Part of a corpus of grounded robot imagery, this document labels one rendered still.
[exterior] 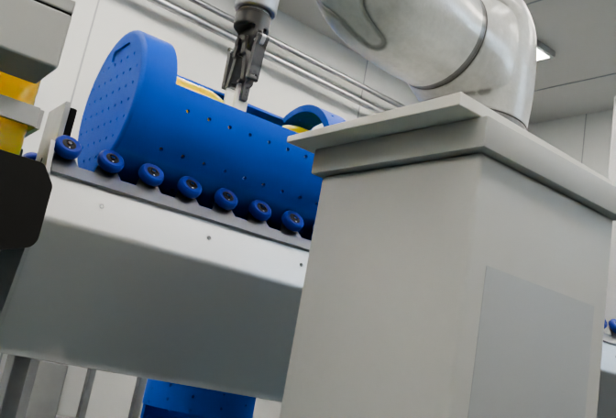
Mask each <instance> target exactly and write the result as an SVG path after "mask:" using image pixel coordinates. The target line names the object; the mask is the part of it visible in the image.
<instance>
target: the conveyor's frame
mask: <svg viewBox="0 0 616 418"><path fill-rule="evenodd" d="M51 190H52V183H51V180H50V176H49V174H48V171H47V169H46V166H45V165H44V164H43V163H42V162H40V161H37V160H33V159H29V158H26V157H22V156H19V155H17V154H14V153H11V152H7V151H4V150H1V149H0V251H1V250H6V249H16V248H29V247H31V246H33V245H34V244H35V243H36V242H37V241H38V239H39V234H40V230H41V228H42V224H43V220H44V217H45V213H46V210H47V207H48V203H49V199H50V194H51Z"/></svg>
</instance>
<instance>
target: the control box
mask: <svg viewBox="0 0 616 418"><path fill-rule="evenodd" d="M75 6H76V2H75V1H74V0H0V72H4V73H7V74H9V75H12V76H15V77H17V78H19V79H22V80H25V81H28V82H31V83H38V82H39V81H41V80H42V79H43V78H45V77H46V76H47V75H49V74H50V73H51V72H53V71H54V70H56V69H57V68H58V66H59V63H60V59H61V54H62V51H63V47H64V43H65V40H66V37H67V34H68V30H69V27H70V23H71V21H72V14H73V12H74V8H75Z"/></svg>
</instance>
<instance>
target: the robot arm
mask: <svg viewBox="0 0 616 418"><path fill-rule="evenodd" d="M279 1H280V0H236V1H235V5H234V8H235V10H236V16H235V21H234V29H235V31H236V32H237V34H238V36H237V39H236V43H235V46H234V47H233V48H232V49H231V48H228V49H227V59H226V64H225V72H224V78H223V82H222V87H221V88H222V89H223V90H225V97H224V102H225V104H226V105H230V106H233V107H234V108H237V109H239V110H242V111H244V112H246V111H247V106H248V98H249V93H250V88H251V87H252V86H253V83H256V82H257V81H258V80H259V74H260V70H261V66H262V62H263V58H264V54H265V50H266V47H267V45H268V42H269V40H270V37H269V36H268V34H269V32H270V24H271V20H272V19H274V18H275V17H276V14H277V9H278V4H279ZM316 3H317V5H318V7H319V9H320V11H321V13H322V15H323V16H324V19H325V20H326V22H327V23H328V25H329V26H330V27H331V29H332V30H333V31H334V32H335V33H336V34H337V36H338V37H340V38H341V39H342V40H343V41H344V42H345V43H346V44H347V45H348V46H349V47H350V48H351V49H353V50H354V51H356V52H357V53H358V54H360V55H361V56H362V57H364V58H365V59H367V60H368V61H370V62H371V63H373V64H374V65H376V66H377V67H379V68H380V69H382V70H384V71H385V72H387V73H389V74H390V75H392V76H394V77H396V78H398V79H400V80H403V81H405V82H406V83H408V85H409V86H410V88H411V89H412V92H413V93H414V95H415V96H416V98H417V99H418V101H419V102H423V101H427V100H431V99H435V98H438V97H442V96H446V95H450V94H455V93H459V92H462V93H463V94H466V95H467V96H469V97H471V98H473V99H474V100H476V101H478V102H479V103H481V104H483V105H485V106H486V107H487V108H489V109H491V110H492V111H494V112H496V113H497V114H499V115H501V116H503V117H505V118H507V119H508V120H510V121H512V122H513V123H514V124H516V125H517V126H519V127H521V128H523V129H525V130H526V131H527V128H528V122H529V117H530V114H531V110H532V104H533V98H534V83H535V73H536V57H537V40H536V33H535V27H534V22H533V19H532V16H531V14H530V12H529V10H528V8H527V6H526V4H525V2H524V1H523V0H316ZM240 56H241V57H240ZM242 57H243V58H242ZM254 74H255V75H254Z"/></svg>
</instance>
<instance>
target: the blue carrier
mask: <svg viewBox="0 0 616 418"><path fill-rule="evenodd" d="M177 72H178V62H177V55H176V51H175V48H174V47H173V46H172V45H171V44H170V43H169V42H167V41H164V40H162V39H160V38H156V37H154V36H151V35H150V34H148V33H145V32H143V31H141V30H133V31H130V32H128V33H127V34H125V35H124V36H123V37H122V38H121V39H120V40H119V41H118V42H117V43H116V44H115V46H114V47H113V48H112V50H111V51H110V53H109V54H108V56H107V58H106V59H105V61H104V64H103V66H102V67H101V69H100V71H99V72H98V75H97V77H96V79H95V81H94V84H93V87H92V90H91V91H90V94H89V97H88V100H87V103H86V106H85V108H84V111H83V115H82V122H81V125H80V130H79V136H78V142H79V143H80V144H81V146H82V152H81V154H80V156H79V157H78V158H77V162H78V167H79V168H82V169H85V170H88V171H93V172H94V171H95V170H96V168H97V166H98V163H97V156H98V155H99V153H100V152H101V151H102V150H105V149H110V150H113V151H115V152H117V153H118V154H119V155H120V156H121V157H122V158H123V160H124V163H125V164H124V167H123V169H122V170H121V171H120V172H118V173H117V174H118V176H119V178H120V180H121V181H123V182H128V183H131V184H134V185H136V184H137V182H138V179H139V176H138V170H139V168H140V167H141V166H142V165H143V164H145V163H151V164H154V165H156V166H158V167H159V168H160V169H161V170H162V171H163V173H164V181H163V182H162V184H161V185H159V186H158V187H159V190H160V192H161V193H163V194H166V195H168V196H171V197H175V196H176V193H177V191H178V187H177V183H178V181H179V179H180V178H181V177H183V176H190V177H193V178H194V179H195V180H197V181H198V182H199V183H200V184H201V186H202V193H201V194H200V195H199V197H197V198H195V199H196V200H197V202H198V204H199V205H200V206H203V207H206V208H210V209H212V208H213V205H214V202H215V199H214V195H215V192H216V191H217V190H218V189H220V188H226V189H228V190H230V191H231V192H233V193H234V194H235V196H236V198H237V200H238V202H237V206H236V207H235V208H234V209H233V210H232V212H233V213H234V215H235V217H238V218H241V219H245V220H247V219H248V213H249V210H248V207H249V205H250V203H251V202H252V201H254V200H261V201H263V202H265V203H266V204H267V205H268V206H269V207H270V209H271V217H270V218H269V219H268V220H267V221H266V223H267V224H268V226H269V227H270V228H273V229H277V230H281V223H282V221H281V217H282V215H283V214H284V213H285V212H286V211H289V210H291V211H293V212H296V213H297V214H298V215H300V216H301V218H302V220H303V227H302V229H301V230H300V231H298V233H299V234H300V236H301V237H302V238H305V239H308V240H312V234H313V226H314V222H315V217H316V212H317V206H318V202H319V196H320V191H321V186H322V181H323V178H321V177H318V176H316V175H313V174H312V167H313V163H314V154H313V153H312V152H310V151H307V150H305V149H303V148H299V147H297V146H294V145H293V144H290V143H288V142H287V139H288V136H292V135H296V134H299V133H296V132H294V131H291V130H290V129H287V128H285V127H282V126H287V125H293V126H298V127H303V128H305V129H308V130H313V128H314V127H316V126H318V125H320V124H322V123H323V126H324V127H328V126H331V125H334V124H338V123H342V122H346V120H345V119H344V118H343V117H341V116H339V115H335V114H333V113H331V112H328V111H326V110H324V109H322V108H320V107H318V106H315V105H312V104H305V105H302V106H299V107H297V108H295V109H293V110H292V111H290V112H289V113H288V114H287V115H286V116H285V117H281V116H278V115H274V114H273V113H270V112H268V111H266V110H263V109H261V108H258V107H256V106H254V105H252V104H247V111H246V112H244V111H242V110H239V109H237V108H235V107H233V106H230V105H228V104H224V103H221V102H219V101H216V100H215V99H212V98H210V97H207V96H205V95H202V94H200V93H197V92H194V91H192V90H189V89H187V88H184V87H182V86H180V85H178V84H176V82H177V76H178V77H180V78H182V79H184V80H186V81H188V82H191V83H194V84H196V85H198V86H201V87H203V88H205V89H207V90H210V91H212V92H214V93H215V94H217V95H218V96H219V97H220V98H222V100H223V101H224V97H225V94H224V93H221V92H218V91H217V90H214V89H212V88H209V87H207V86H205V85H202V84H200V83H198V82H194V81H192V80H189V79H187V78H185V77H182V76H180V75H178V74H177ZM186 110H188V113H187V112H186ZM207 118H209V121H208V120H207ZM228 127H229V128H228ZM160 148H162V149H160ZM286 149H287V150H286ZM181 155H183V157H181ZM304 156H305V157H304ZM203 163H204V164H203ZM243 177H245V178H243ZM262 183H264V184H262ZM299 196H300V197H299Z"/></svg>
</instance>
